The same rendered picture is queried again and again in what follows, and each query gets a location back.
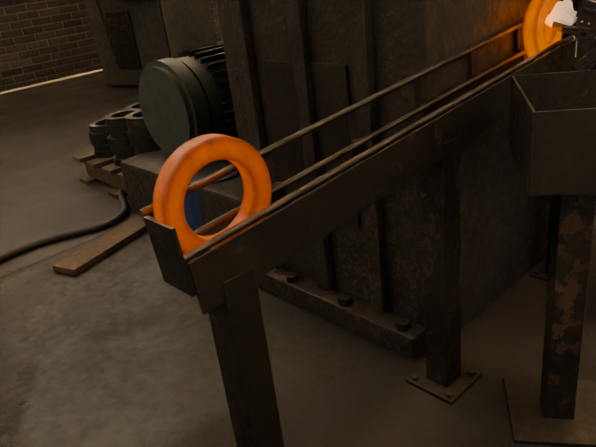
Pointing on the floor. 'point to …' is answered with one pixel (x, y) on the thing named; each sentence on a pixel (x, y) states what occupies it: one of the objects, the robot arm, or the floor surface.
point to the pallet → (115, 146)
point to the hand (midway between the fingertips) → (544, 19)
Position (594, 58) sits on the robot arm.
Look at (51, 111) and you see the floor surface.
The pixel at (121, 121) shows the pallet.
